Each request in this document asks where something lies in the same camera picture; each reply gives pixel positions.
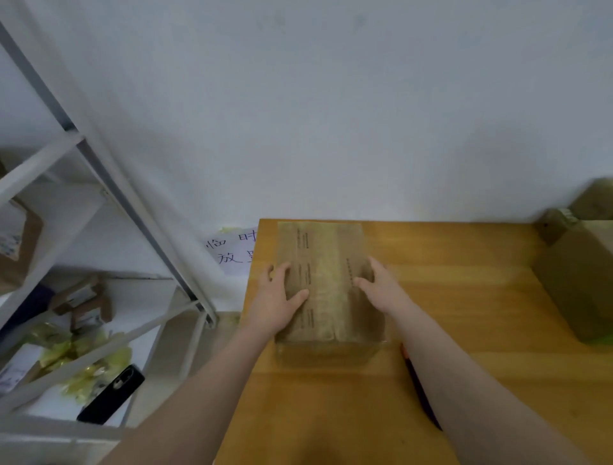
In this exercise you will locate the grey metal shelf rack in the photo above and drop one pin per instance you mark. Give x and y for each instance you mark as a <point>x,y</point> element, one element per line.
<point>43,158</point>

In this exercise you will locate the small open-flap cardboard box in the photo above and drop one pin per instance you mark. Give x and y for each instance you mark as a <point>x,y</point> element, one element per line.
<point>596,199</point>

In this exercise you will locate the dark blue bag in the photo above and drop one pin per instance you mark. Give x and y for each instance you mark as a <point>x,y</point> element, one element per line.
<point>21,311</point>

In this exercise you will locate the box barcode label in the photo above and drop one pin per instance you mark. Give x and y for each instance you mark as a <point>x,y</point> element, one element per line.
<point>554,225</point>

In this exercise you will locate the person's left forearm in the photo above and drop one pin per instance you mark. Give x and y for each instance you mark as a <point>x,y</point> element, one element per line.
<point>192,407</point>

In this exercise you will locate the person's left hand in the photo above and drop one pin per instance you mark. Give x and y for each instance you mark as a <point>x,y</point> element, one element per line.
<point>273,305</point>

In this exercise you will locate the wooden table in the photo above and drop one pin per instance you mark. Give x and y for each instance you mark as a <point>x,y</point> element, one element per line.
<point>460,287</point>

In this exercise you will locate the blue orange tape dispenser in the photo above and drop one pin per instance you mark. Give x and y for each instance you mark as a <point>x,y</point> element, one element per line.
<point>421,388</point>

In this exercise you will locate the black mobile phone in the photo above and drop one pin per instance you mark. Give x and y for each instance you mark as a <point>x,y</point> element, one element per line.
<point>111,393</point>

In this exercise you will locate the large green-printed cardboard box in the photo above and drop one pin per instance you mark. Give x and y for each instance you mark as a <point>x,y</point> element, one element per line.
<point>584,278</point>

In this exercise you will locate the person's right forearm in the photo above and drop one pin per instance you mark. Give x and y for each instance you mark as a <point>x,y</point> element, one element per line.
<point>488,402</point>

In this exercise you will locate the white paper wall sign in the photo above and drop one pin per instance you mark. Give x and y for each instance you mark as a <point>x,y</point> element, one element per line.
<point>233,251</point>

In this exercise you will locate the yellow plastic bag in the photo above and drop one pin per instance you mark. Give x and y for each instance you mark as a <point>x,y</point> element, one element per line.
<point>81,369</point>

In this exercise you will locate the stack of cardboard boxes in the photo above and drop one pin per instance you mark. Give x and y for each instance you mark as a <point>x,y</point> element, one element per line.
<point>321,287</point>

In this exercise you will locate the large worn shelf carton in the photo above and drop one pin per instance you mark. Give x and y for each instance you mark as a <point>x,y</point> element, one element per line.
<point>17,249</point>

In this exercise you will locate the person's right hand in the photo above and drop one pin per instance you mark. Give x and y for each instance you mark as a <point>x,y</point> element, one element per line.
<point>383,287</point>

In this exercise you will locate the small open carton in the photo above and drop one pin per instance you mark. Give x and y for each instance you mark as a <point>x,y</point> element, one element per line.
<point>84,302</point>

